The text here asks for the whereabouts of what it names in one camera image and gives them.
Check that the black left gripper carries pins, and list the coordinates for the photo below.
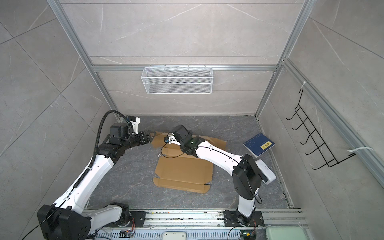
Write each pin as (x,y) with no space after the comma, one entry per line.
(148,139)

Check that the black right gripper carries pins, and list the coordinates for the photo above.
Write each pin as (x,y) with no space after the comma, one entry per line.
(190,132)

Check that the brown cardboard box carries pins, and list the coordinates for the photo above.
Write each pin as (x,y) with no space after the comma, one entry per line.
(185,173)

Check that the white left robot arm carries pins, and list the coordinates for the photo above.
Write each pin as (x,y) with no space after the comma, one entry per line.
(65,219)

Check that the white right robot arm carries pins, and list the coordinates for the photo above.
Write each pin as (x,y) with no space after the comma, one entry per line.
(248,174)

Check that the green box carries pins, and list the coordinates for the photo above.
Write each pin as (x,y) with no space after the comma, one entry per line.
(285,233)

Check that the blue book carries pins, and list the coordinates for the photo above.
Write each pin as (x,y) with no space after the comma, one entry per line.
(259,144)

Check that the white device bottom edge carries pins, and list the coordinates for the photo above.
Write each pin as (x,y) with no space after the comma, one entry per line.
(174,236)

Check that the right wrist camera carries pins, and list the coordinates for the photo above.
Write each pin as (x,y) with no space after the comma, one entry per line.
(168,139)

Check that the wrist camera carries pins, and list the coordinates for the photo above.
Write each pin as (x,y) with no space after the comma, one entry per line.
(134,121)
(168,139)

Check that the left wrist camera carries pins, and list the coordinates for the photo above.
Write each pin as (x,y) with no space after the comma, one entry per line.
(134,121)

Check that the white wire mesh basket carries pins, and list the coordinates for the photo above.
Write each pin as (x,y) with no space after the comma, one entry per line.
(177,80)

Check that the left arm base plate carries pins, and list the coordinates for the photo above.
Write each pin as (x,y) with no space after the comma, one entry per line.
(132,219)

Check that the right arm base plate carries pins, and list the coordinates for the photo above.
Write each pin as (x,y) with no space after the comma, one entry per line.
(234,218)

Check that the black wire hook rack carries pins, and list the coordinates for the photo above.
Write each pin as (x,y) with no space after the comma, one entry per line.
(315,136)

